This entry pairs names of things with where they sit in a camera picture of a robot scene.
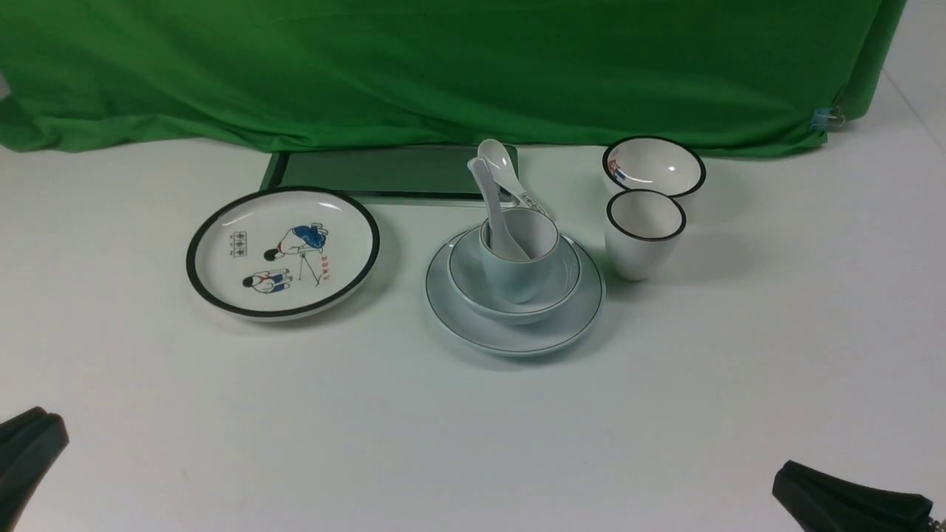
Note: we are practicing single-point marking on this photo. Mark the pale green large bowl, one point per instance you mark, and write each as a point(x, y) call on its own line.
point(468, 278)

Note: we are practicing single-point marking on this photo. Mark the pale green cup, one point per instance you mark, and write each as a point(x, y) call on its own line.
point(520, 279)

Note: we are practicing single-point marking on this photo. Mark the dark green rectangular tray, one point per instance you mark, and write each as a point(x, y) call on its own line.
point(425, 173)

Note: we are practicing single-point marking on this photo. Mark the black-rimmed illustrated plate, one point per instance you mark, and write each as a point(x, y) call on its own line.
point(283, 254)

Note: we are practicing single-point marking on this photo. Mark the black-rimmed white cup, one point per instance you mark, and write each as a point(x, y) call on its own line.
point(641, 230)

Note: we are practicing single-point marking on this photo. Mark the plain white ceramic spoon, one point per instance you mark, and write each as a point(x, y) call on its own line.
point(501, 242)

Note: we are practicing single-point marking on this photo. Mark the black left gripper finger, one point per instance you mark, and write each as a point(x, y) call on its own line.
point(19, 423)
point(25, 459)

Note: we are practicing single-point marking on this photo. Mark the blue binder clip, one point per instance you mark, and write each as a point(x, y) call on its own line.
point(827, 118)

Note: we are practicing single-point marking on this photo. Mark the black-rimmed small bowl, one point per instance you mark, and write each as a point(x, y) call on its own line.
point(653, 163)

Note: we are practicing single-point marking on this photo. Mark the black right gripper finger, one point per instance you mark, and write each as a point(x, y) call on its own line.
point(821, 502)

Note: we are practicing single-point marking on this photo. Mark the pale green plain plate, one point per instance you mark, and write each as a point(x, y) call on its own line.
point(564, 327)

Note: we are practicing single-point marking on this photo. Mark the green backdrop cloth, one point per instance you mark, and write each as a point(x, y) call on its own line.
point(727, 78)

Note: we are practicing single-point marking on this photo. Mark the white spoon with lettering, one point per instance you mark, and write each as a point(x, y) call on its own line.
point(498, 157)

